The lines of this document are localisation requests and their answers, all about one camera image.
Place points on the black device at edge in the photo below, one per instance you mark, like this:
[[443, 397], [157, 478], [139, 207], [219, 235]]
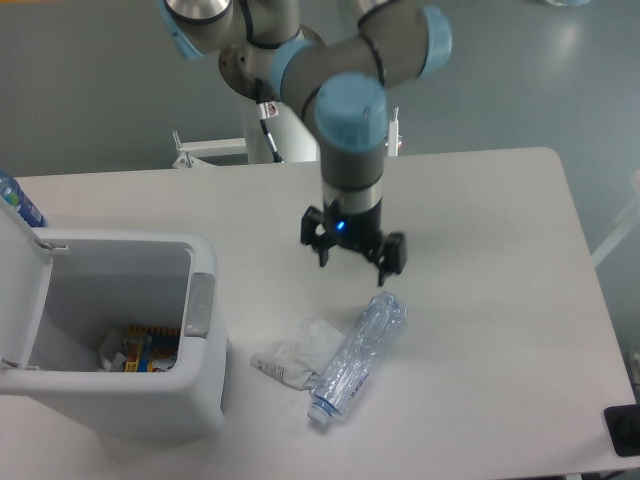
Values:
[[623, 425]]

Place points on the colourful trash in can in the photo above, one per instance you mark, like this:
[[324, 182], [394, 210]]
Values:
[[140, 349]]

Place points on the white plastic trash can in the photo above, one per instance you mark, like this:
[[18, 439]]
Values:
[[63, 291]]

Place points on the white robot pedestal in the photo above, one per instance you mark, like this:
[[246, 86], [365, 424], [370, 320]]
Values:
[[272, 132]]

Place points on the clear crushed plastic bottle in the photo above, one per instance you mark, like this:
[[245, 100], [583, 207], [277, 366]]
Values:
[[373, 333]]

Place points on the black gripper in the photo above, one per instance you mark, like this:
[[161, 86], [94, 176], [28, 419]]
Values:
[[360, 233]]

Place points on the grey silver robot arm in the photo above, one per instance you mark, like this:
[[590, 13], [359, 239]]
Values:
[[338, 92]]

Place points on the blue labelled bottle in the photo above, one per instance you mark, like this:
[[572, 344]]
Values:
[[20, 202]]

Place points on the white pedestal foot bracket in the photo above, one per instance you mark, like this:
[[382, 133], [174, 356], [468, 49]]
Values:
[[394, 141]]

